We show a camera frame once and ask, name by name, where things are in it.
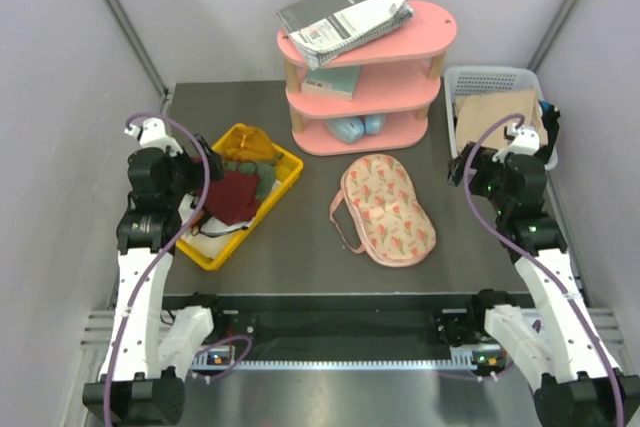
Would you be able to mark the beige folded garment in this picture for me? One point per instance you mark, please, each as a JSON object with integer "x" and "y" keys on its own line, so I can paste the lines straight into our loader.
{"x": 476, "y": 113}

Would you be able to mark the black garment in basket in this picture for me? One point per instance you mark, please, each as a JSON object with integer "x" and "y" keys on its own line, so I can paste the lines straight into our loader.
{"x": 550, "y": 116}

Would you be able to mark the teal book on shelf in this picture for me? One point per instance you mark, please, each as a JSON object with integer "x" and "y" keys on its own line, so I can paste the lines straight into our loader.
{"x": 339, "y": 83}

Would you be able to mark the maroon red bra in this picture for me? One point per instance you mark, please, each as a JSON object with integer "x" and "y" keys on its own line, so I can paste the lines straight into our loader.
{"x": 231, "y": 200}

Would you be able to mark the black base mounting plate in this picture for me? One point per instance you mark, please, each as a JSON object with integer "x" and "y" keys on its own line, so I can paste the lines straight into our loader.
{"x": 340, "y": 327}

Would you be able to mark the grey cable duct rail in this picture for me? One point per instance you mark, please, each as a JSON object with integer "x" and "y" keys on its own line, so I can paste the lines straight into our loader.
{"x": 460, "y": 360}

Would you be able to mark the yellow plastic tray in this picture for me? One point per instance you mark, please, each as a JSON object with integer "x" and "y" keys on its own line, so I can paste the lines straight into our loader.
{"x": 211, "y": 244}

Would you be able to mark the pink three-tier shelf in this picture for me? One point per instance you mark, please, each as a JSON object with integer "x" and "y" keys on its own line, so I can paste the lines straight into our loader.
{"x": 399, "y": 77}

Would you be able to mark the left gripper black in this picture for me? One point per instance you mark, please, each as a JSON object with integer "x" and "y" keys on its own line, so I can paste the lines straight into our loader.
{"x": 196, "y": 169}

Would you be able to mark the floral mesh laundry bag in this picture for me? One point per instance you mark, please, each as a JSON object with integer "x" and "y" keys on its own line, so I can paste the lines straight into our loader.
{"x": 392, "y": 226}

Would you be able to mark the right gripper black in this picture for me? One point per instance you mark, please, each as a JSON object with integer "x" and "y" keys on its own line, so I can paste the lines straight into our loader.
{"x": 482, "y": 162}

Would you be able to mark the grey spiral notebook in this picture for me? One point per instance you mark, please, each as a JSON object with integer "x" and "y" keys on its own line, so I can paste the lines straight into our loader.
{"x": 321, "y": 30}

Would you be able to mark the grey plastic basket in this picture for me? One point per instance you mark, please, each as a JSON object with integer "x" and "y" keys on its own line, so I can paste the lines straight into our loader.
{"x": 464, "y": 81}

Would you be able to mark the orange mesh garment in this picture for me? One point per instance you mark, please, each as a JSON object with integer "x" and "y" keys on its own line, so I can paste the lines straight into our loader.
{"x": 249, "y": 143}

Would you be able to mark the green garment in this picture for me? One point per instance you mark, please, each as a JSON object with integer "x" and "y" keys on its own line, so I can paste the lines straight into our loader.
{"x": 264, "y": 171}

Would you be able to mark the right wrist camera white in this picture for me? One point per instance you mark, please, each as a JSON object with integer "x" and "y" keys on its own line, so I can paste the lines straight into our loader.
{"x": 521, "y": 140}

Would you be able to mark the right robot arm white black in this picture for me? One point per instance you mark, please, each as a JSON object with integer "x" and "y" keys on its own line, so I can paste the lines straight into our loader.
{"x": 573, "y": 378}

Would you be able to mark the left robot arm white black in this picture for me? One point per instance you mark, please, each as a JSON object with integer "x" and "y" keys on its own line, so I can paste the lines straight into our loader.
{"x": 142, "y": 379}

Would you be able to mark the light blue slippers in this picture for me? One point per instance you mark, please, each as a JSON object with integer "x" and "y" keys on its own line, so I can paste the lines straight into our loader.
{"x": 350, "y": 129}

